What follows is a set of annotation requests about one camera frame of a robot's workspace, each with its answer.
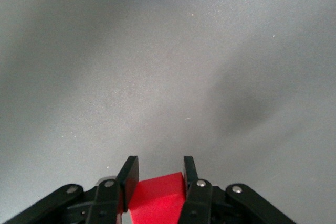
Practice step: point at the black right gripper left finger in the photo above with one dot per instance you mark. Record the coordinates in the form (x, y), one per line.
(128, 182)

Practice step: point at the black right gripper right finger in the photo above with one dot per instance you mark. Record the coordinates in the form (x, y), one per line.
(199, 200)

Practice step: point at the small red cube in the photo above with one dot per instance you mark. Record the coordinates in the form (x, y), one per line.
(157, 200)

